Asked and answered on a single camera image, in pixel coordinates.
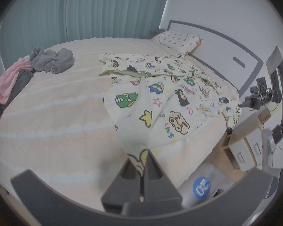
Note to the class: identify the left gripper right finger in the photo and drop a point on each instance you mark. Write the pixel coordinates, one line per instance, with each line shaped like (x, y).
(160, 187)

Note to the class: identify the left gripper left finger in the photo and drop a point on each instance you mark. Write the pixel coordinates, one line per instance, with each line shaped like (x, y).
(125, 192)

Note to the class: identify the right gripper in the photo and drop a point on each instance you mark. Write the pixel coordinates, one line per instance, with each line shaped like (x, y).
(253, 102)

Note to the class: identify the white printed pyjama top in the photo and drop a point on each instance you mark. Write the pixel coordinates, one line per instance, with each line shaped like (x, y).
(179, 83)

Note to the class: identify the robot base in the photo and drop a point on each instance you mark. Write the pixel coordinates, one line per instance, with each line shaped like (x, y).
(217, 175)

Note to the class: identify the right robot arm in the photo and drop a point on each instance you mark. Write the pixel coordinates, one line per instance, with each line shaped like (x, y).
(277, 83)

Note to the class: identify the wooden grey bedside table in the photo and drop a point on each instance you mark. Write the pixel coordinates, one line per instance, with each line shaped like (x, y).
(245, 140)

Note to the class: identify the white printed pillow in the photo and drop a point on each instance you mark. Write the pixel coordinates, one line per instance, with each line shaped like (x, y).
(176, 40)

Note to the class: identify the bed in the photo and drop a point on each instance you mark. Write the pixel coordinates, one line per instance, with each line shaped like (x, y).
(61, 114)

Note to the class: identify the grey garment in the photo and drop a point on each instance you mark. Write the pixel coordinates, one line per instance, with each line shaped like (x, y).
(54, 60)

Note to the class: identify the black garment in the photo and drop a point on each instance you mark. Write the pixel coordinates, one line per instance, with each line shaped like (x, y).
(18, 83)

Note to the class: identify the pink garment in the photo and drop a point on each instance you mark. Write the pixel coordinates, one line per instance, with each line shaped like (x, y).
(7, 83)

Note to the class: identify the blue-green curtain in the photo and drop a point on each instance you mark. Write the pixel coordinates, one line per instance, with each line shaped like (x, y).
(118, 10)
(33, 18)

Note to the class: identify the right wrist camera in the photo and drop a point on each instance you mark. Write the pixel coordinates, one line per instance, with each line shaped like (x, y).
(254, 90)

